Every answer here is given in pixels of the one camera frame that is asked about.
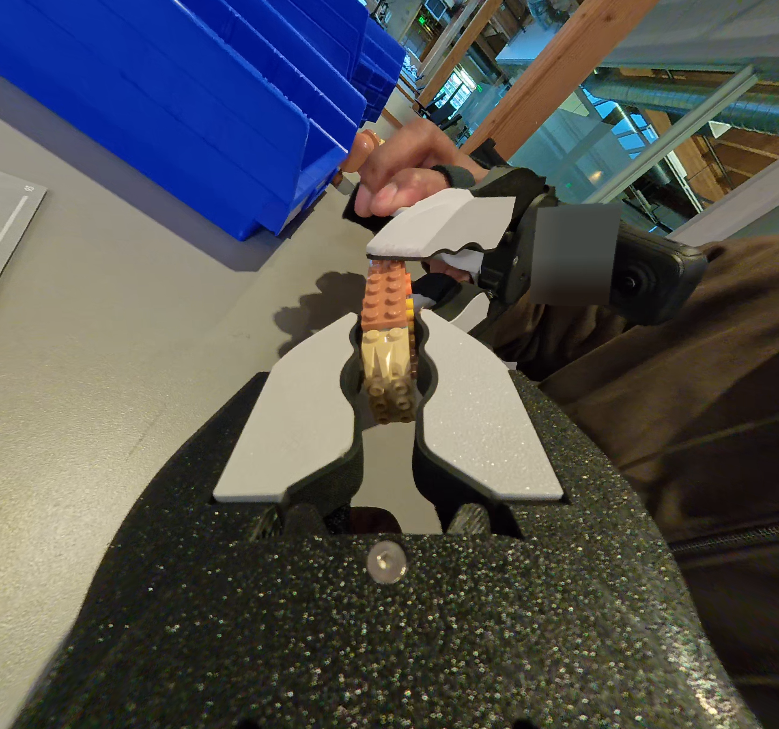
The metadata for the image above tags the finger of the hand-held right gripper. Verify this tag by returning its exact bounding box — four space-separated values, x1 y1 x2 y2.
426 248 488 284
365 188 517 261

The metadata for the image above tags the person's brown jacket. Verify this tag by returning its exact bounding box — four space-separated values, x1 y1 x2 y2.
615 418 779 724

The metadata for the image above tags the stack of blue bins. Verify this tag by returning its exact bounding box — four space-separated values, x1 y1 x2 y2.
213 0 407 127

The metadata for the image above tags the silver ventilation duct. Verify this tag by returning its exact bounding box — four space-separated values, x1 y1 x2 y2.
584 68 779 133

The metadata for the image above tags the white metal post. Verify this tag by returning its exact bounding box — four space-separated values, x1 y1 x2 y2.
587 65 758 203

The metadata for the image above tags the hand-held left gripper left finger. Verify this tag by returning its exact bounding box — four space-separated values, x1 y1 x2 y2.
213 312 365 503

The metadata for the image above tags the person's left hand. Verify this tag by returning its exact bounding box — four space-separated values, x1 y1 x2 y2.
350 507 402 535

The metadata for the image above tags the toy brick model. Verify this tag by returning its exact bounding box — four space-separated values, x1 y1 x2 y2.
359 257 422 425

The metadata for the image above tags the instruction booklet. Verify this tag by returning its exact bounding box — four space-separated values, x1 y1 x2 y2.
0 172 48 276

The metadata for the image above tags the grey desk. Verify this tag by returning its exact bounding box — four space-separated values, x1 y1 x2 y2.
0 78 524 718

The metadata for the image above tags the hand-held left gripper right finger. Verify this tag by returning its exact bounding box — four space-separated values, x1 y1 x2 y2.
415 309 565 501

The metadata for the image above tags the wooden post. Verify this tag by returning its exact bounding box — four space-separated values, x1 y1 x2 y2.
417 0 542 109
478 0 710 160

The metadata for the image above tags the blue plastic bin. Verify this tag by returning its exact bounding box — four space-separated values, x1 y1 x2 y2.
0 0 311 242
116 0 366 237

